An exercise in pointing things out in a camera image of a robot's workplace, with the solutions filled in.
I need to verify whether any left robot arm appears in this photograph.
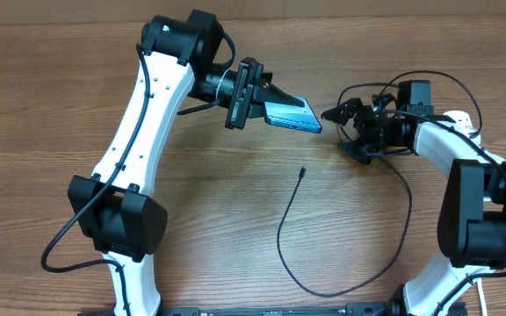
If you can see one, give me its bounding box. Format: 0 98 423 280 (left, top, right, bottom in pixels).
68 10 306 315

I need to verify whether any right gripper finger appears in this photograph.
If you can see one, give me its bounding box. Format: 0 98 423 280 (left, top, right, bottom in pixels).
321 97 364 126
339 140 372 165

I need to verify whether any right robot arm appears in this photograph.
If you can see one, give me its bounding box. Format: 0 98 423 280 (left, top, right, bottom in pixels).
322 80 506 315

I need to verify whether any black USB-C charging cable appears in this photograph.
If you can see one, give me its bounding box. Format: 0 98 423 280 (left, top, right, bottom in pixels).
276 70 483 298

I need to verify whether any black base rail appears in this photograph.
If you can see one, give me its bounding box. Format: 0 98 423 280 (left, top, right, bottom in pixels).
76 301 469 316

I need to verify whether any white power strip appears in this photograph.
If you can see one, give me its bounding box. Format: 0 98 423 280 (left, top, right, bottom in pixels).
445 111 481 145

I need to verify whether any Samsung Galaxy smartphone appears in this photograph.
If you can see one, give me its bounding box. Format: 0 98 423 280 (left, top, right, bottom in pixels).
264 97 322 133

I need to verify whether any white power strip cord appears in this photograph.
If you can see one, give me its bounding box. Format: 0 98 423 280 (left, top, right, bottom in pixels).
475 280 488 316

